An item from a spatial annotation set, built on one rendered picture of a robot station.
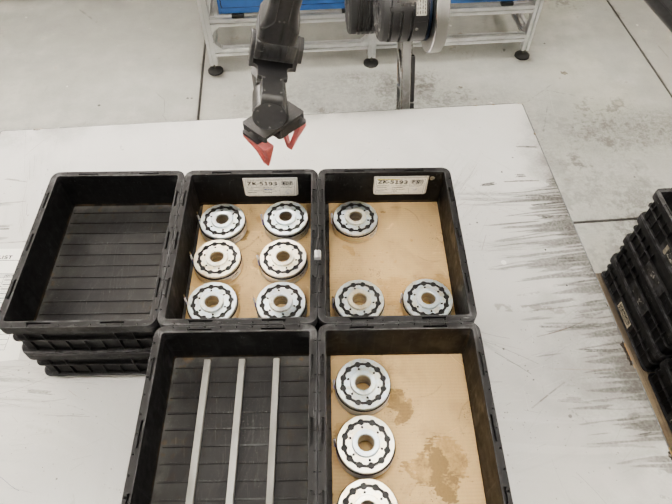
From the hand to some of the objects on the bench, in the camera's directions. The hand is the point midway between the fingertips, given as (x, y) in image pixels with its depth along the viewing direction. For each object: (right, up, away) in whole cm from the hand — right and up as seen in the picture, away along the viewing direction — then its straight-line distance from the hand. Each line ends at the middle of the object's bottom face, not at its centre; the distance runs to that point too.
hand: (277, 153), depth 113 cm
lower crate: (-37, -31, +22) cm, 53 cm away
